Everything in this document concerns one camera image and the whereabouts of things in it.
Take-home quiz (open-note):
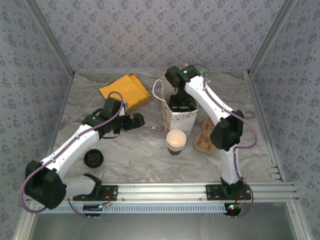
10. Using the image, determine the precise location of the yellow paper napkin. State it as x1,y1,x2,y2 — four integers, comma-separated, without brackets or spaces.
98,74,151,113
124,73,151,111

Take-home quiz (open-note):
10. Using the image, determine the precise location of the cartoon animal paper bag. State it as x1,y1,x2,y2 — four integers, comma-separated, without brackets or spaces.
152,76,200,135

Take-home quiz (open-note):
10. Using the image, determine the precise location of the brown cardboard cup carrier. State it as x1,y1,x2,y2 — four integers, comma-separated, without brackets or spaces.
194,117,218,155

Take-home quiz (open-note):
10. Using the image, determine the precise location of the black plastic cup lid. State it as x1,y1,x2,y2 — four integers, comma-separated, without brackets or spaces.
83,148,105,169

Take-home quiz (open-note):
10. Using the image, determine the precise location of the small circuit board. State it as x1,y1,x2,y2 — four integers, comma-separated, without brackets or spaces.
83,203,105,213
224,202,245,213

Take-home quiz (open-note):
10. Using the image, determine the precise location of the black left camera cable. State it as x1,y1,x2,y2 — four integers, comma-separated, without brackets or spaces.
101,129,121,140

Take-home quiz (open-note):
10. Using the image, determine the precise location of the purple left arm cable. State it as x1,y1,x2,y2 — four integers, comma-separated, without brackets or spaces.
19,91,125,219

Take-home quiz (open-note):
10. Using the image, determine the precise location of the aluminium back rail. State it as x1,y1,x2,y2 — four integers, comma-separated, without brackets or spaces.
74,70,251,75

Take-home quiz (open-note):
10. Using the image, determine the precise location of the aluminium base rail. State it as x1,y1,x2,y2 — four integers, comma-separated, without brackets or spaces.
59,182,300,203

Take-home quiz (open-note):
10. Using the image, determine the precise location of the white slotted cable duct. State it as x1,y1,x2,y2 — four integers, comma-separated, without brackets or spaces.
41,202,227,215

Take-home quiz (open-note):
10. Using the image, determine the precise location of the aluminium side rail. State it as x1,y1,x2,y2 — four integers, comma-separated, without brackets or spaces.
247,71,311,240

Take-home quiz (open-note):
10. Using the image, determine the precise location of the aluminium frame post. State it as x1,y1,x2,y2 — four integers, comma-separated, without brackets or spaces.
23,0,76,77
247,0,300,76

